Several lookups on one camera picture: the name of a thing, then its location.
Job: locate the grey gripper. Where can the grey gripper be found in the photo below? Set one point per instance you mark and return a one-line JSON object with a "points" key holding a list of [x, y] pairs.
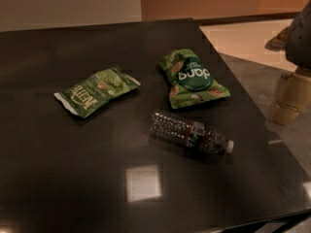
{"points": [[300, 41]]}

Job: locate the green Kettle chips bag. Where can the green Kettle chips bag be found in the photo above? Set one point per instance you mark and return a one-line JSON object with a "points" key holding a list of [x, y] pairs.
{"points": [[93, 93]]}

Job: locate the green Dang snack bag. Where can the green Dang snack bag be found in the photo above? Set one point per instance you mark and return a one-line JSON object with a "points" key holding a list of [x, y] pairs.
{"points": [[191, 82]]}

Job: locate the clear plastic water bottle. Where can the clear plastic water bottle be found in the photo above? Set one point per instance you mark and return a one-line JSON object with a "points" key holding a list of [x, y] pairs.
{"points": [[189, 133]]}

